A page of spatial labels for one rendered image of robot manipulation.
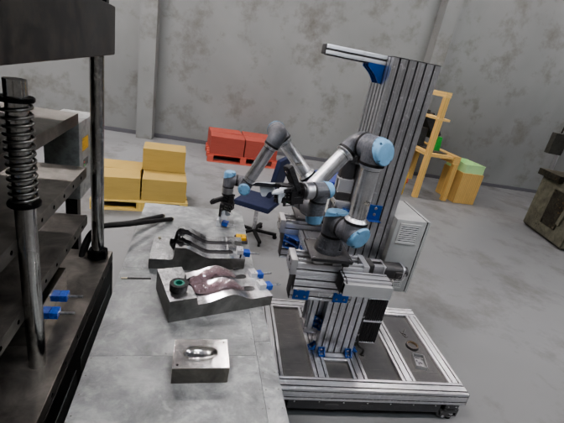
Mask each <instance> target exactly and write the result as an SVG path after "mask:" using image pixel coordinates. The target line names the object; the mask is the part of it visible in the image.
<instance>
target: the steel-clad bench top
mask: <svg viewBox="0 0 564 423"><path fill-rule="evenodd" d="M163 213H164V214H165V217H173V218H174V221H172V222H159V223H152V224H145V225H138V226H137V227H136V230H135V233H134V235H133V239H132V242H131V243H130V246H129V249H128V252H127V255H126V257H125V259H124V262H123V266H122V268H121V271H120V273H119V276H118V278H117V282H116V284H115V287H114V289H113V292H112V295H111V298H110V300H109V302H108V305H107V309H106V311H105V314H104V317H103V318H102V323H101V325H100V327H99V330H98V333H97V336H96V339H95V341H94V343H93V346H92V348H91V352H90V355H89V357H88V359H87V362H86V366H85V368H84V370H83V373H82V376H81V379H80V382H79V384H78V386H77V389H76V392H75V395H74V398H73V400H72V402H71V405H70V408H69V411H68V414H67V416H66V418H65V423H289V419H288V415H287V411H286V408H285V401H284V396H283V393H282V389H281V385H280V381H279V375H278V371H277V367H276V363H275V359H274V353H273V348H272V345H271V341H270V337H269V330H268V327H267V323H266V319H265V315H264V308H263V307H262V306H260V307H254V308H250V309H245V310H240V311H231V312H226V313H222V314H216V315H211V316H203V317H197V318H193V319H188V320H183V321H174V322H169V323H168V321H167V319H166V316H165V312H164V309H163V306H162V305H161V302H160V299H159V295H158V292H157V290H156V280H157V269H149V255H150V252H151V248H152V245H153V241H154V236H162V237H175V234H176V231H177V229H178V227H190V228H192V229H194V230H196V231H198V232H199V233H201V234H204V235H206V236H213V237H234V235H236V234H245V235H246V236H247V234H246V231H245V226H244V223H243V216H242V213H241V212H240V211H231V212H229V213H231V215H230V216H227V220H226V221H229V223H230V224H233V225H236V227H234V226H230V225H227V227H224V226H221V227H216V223H217V219H218V214H219V209H211V208H202V207H192V206H174V205H165V204H155V203H145V205H144V209H143V211H142V214H141V217H140V218H143V217H151V216H154V215H159V214H163ZM121 277H135V278H151V279H121ZM175 339H227V347H228V357H229V374H228V379H227V383H196V384H171V374H172V364H173V356H174V347H175ZM254 343H255V344H254Z"/></svg>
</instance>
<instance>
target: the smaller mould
mask: <svg viewBox="0 0 564 423"><path fill-rule="evenodd" d="M228 374H229V357H228V347H227V339H175V347H174V356H173V364H172V374H171V384H196V383H227V379H228Z"/></svg>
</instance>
